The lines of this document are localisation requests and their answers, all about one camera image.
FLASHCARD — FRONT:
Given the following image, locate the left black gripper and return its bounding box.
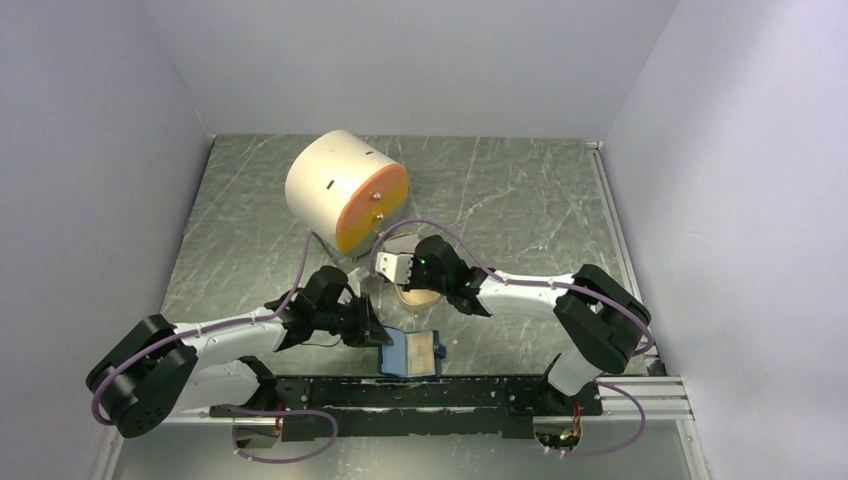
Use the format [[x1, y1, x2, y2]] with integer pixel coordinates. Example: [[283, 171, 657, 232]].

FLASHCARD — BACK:
[[314, 291, 393, 347]]

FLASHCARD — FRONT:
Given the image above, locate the blue leather card holder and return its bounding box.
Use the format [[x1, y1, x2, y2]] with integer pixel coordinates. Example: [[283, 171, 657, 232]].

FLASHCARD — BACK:
[[377, 327, 447, 379]]

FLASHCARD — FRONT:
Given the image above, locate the gold credit card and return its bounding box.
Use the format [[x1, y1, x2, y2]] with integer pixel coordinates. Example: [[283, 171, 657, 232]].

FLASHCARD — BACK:
[[406, 332, 436, 376]]

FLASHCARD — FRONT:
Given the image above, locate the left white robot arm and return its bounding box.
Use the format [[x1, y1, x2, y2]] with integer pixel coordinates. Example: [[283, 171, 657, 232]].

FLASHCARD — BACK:
[[85, 265, 394, 438]]

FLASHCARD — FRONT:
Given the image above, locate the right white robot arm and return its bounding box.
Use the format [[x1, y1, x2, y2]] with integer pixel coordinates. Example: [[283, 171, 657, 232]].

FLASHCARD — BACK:
[[404, 235, 651, 414]]

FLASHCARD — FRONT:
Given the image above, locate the tan oval card tray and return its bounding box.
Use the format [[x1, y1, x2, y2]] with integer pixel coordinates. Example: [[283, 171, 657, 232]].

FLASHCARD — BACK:
[[383, 233, 443, 311]]

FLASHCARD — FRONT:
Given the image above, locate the round white drawer cabinet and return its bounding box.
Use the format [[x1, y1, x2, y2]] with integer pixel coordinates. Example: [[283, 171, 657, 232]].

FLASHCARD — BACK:
[[285, 130, 409, 259]]

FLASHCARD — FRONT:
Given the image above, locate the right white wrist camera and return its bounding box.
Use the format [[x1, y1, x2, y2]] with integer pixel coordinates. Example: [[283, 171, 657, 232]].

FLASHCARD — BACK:
[[374, 251, 414, 285]]

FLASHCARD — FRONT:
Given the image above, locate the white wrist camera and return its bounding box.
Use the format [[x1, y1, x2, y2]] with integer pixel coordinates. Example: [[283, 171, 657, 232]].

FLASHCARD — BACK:
[[350, 267, 371, 281], [374, 251, 414, 285]]

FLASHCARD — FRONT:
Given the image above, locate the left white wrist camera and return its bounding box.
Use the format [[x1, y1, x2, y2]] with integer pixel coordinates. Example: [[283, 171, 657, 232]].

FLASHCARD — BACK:
[[350, 267, 371, 281]]

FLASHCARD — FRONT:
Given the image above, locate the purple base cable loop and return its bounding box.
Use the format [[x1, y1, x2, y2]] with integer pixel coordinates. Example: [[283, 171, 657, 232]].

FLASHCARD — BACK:
[[218, 404, 339, 465]]

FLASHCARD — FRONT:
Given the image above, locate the black base frame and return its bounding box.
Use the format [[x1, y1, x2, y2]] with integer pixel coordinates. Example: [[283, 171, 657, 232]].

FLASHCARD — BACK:
[[210, 374, 603, 442]]

